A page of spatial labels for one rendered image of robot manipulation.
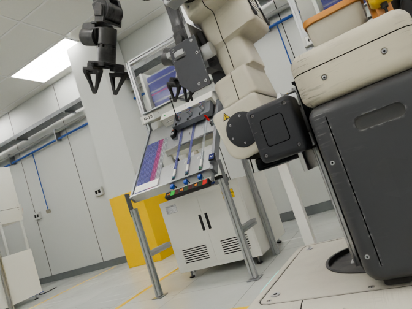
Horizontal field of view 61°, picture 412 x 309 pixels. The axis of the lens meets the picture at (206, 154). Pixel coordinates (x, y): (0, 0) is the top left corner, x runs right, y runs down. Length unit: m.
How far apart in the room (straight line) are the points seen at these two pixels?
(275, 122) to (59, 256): 5.70
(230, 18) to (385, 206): 0.68
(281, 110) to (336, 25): 0.26
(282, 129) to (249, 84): 0.20
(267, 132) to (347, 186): 0.24
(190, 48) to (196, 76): 0.09
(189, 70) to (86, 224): 4.84
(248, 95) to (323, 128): 0.30
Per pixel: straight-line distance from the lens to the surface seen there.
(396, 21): 0.80
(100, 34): 1.18
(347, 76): 0.79
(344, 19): 0.98
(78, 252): 6.01
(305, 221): 2.19
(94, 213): 5.61
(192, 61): 1.09
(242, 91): 1.02
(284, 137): 0.88
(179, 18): 1.55
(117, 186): 4.53
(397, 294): 0.83
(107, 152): 4.60
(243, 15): 1.10
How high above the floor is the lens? 0.58
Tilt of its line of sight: 6 degrees up
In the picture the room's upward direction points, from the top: 18 degrees counter-clockwise
